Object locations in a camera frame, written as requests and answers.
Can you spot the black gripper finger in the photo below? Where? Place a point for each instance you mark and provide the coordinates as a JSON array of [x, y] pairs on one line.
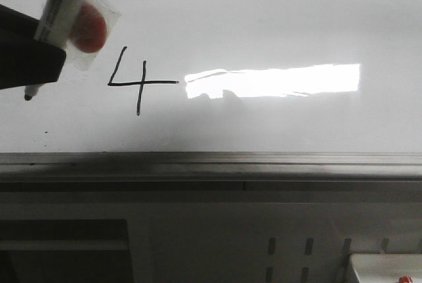
[[24, 60]]

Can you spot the white black whiteboard marker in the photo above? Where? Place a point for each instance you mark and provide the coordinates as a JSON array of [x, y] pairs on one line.
[[57, 21]]

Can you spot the red round magnet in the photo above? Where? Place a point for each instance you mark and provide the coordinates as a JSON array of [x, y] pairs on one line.
[[91, 29]]

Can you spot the white whiteboard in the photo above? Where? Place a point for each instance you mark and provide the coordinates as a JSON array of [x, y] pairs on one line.
[[236, 75]]

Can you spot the white slotted pegboard panel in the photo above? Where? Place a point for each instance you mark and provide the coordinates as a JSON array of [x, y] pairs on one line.
[[265, 242]]

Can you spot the small red object in bin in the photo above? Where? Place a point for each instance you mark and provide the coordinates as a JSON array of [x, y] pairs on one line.
[[405, 279]]

